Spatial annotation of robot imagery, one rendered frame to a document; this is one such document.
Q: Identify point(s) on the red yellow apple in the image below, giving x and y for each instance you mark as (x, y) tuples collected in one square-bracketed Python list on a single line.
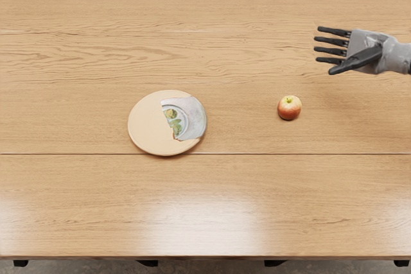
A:
[(289, 107)]

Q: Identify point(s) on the beige plate with printed pattern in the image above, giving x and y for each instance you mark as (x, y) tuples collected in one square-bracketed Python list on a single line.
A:
[(154, 126)]

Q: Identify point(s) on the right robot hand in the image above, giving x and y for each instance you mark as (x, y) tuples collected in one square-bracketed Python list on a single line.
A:
[(366, 46)]

